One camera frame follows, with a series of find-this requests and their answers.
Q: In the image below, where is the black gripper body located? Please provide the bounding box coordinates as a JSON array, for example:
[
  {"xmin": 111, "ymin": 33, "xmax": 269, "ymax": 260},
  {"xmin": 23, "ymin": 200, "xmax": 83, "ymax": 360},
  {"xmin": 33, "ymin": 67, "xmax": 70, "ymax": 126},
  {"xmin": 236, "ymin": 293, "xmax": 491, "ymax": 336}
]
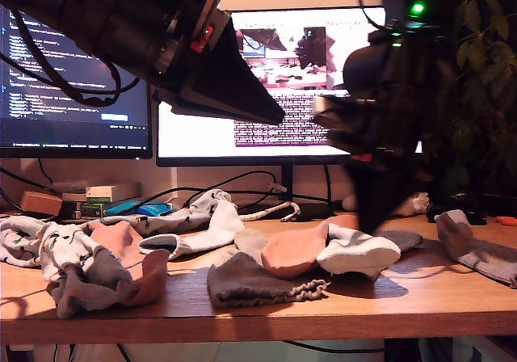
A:
[{"xmin": 99, "ymin": 0, "xmax": 226, "ymax": 92}]

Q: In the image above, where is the pink sock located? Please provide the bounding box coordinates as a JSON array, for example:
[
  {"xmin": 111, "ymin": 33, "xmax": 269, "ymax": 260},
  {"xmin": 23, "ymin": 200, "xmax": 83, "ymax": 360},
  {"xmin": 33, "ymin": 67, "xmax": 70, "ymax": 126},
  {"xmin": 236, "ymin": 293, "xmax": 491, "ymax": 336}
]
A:
[
  {"xmin": 87, "ymin": 220, "xmax": 170, "ymax": 308},
  {"xmin": 260, "ymin": 214, "xmax": 360, "ymax": 279}
]

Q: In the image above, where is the grey frilly cuff sock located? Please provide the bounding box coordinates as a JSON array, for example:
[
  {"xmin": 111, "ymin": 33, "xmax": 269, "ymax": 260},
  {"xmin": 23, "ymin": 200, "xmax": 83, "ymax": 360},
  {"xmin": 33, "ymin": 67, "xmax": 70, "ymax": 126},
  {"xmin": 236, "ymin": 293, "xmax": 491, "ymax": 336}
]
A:
[
  {"xmin": 435, "ymin": 209, "xmax": 517, "ymax": 289},
  {"xmin": 207, "ymin": 229, "xmax": 327, "ymax": 309}
]

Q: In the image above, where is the monitor with bright white screen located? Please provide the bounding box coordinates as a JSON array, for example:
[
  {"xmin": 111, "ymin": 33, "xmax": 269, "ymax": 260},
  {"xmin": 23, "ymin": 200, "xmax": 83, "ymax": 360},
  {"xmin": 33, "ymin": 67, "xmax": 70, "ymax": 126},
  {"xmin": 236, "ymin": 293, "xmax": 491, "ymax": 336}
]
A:
[{"xmin": 155, "ymin": 6, "xmax": 424, "ymax": 168}]

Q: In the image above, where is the white patterned item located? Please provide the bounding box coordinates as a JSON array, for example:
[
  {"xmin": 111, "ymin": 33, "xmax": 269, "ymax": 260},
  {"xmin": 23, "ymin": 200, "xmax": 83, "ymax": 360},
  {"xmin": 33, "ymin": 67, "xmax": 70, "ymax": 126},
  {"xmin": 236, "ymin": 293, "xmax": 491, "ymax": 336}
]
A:
[{"xmin": 410, "ymin": 192, "xmax": 430, "ymax": 214}]

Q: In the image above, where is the black monitor stand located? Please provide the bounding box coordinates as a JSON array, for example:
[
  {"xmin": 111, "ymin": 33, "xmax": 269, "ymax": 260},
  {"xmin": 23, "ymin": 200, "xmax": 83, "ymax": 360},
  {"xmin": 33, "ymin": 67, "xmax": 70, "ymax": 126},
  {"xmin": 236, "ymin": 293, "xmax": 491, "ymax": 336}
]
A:
[{"xmin": 237, "ymin": 166, "xmax": 338, "ymax": 222}]

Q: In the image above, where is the black flat device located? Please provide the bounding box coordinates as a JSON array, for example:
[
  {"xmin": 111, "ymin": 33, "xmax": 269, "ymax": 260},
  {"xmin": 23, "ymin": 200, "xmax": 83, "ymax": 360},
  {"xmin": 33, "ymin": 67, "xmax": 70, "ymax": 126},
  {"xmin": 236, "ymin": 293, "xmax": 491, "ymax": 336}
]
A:
[{"xmin": 426, "ymin": 202, "xmax": 488, "ymax": 225}]

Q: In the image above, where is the blue plastic pack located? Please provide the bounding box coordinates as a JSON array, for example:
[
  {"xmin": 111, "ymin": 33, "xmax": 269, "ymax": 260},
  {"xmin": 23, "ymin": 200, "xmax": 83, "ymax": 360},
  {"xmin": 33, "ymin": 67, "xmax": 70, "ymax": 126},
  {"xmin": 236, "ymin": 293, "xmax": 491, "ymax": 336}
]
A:
[{"xmin": 103, "ymin": 200, "xmax": 174, "ymax": 218}]

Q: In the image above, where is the white and green box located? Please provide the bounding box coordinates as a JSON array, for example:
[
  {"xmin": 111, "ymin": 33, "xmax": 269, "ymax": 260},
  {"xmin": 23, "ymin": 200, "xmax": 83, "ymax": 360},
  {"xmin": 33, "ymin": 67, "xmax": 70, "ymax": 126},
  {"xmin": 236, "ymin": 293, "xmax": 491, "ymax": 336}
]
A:
[{"xmin": 85, "ymin": 185, "xmax": 118, "ymax": 205}]

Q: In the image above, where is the monitor with dark code screen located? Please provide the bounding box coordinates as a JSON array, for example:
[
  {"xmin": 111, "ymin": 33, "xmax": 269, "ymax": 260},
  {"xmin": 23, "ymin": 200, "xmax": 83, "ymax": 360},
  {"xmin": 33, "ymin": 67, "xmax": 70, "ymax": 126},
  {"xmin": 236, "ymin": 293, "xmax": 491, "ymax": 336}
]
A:
[{"xmin": 0, "ymin": 4, "xmax": 153, "ymax": 161}]

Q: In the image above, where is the dark green box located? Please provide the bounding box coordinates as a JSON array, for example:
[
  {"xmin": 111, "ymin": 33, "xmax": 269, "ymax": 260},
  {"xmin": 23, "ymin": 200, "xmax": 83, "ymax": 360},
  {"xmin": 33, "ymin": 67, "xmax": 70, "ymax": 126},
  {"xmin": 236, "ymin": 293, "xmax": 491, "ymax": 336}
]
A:
[{"xmin": 60, "ymin": 200, "xmax": 107, "ymax": 221}]

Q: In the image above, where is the green leafy houseplant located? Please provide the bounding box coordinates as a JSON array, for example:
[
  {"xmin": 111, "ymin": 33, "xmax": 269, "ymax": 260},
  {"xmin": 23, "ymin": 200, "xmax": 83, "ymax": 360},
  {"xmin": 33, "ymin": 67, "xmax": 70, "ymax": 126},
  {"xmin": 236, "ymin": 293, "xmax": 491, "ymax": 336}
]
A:
[{"xmin": 419, "ymin": 0, "xmax": 517, "ymax": 201}]

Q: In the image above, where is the black desk cable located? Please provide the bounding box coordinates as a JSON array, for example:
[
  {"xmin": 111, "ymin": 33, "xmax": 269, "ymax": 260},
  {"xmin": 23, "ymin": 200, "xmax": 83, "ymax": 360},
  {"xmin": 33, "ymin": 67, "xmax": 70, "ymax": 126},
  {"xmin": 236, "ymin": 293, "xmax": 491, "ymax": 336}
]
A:
[
  {"xmin": 0, "ymin": 158, "xmax": 56, "ymax": 213},
  {"xmin": 322, "ymin": 166, "xmax": 334, "ymax": 205},
  {"xmin": 137, "ymin": 170, "xmax": 280, "ymax": 212},
  {"xmin": 282, "ymin": 339, "xmax": 387, "ymax": 356}
]

